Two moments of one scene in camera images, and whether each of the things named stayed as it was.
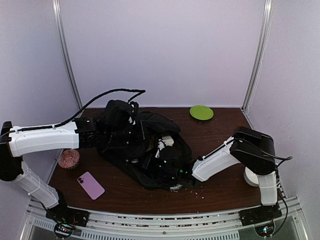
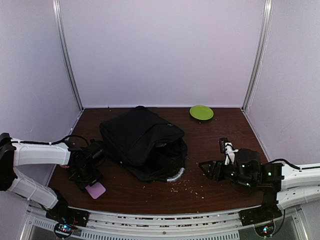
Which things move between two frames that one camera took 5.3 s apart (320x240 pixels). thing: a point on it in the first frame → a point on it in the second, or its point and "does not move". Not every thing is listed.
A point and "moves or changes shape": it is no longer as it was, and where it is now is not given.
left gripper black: [140, 137] → [81, 185]
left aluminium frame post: [57, 7] does not move
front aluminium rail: [227, 226] does not move
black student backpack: [162, 158] moves or changes shape
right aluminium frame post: [268, 9] does not move
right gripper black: [147, 166] → [216, 166]
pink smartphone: [91, 185] does not move
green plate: [201, 112] does not move
